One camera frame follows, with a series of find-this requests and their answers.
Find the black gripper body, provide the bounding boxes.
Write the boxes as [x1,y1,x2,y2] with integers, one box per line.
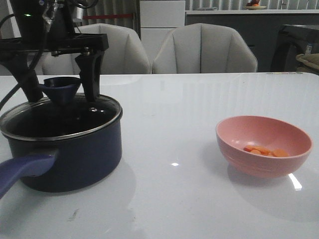
[0,33,109,56]

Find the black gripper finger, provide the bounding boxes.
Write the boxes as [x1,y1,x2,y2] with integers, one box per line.
[75,50,104,102]
[0,52,43,102]

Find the glass lid blue knob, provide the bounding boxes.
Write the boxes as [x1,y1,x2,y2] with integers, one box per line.
[0,76,123,141]

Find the dark blue pot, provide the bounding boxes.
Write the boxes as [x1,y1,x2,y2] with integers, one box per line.
[0,94,123,200]

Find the pink bowl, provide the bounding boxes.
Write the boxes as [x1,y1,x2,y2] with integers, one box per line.
[216,116,313,178]

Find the orange ham slices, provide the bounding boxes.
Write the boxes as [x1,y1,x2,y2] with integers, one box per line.
[243,145,290,157]

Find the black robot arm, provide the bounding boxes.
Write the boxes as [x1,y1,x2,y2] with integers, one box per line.
[0,0,109,102]

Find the grey left armchair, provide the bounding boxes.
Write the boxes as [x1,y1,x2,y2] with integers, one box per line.
[42,23,151,75]

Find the grey armchair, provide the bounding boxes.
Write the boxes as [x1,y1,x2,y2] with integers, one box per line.
[152,23,258,74]
[42,23,151,75]

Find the grey curtain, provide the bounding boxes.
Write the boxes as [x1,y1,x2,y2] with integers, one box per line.
[81,0,141,35]

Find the white cabinet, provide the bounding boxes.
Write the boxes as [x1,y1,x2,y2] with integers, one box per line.
[140,0,185,61]

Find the grey right armchair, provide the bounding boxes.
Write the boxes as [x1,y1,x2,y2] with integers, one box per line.
[152,23,258,74]

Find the fruit plate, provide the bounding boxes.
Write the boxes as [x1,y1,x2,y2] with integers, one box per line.
[244,0,267,10]

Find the dark grey counter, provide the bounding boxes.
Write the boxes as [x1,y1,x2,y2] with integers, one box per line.
[185,9,319,72]

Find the dark side table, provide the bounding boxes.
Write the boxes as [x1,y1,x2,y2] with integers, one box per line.
[270,24,319,72]

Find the beige cushion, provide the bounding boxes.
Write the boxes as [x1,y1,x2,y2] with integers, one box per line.
[296,53,319,75]

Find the black cable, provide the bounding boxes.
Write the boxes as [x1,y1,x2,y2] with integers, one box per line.
[0,12,48,112]

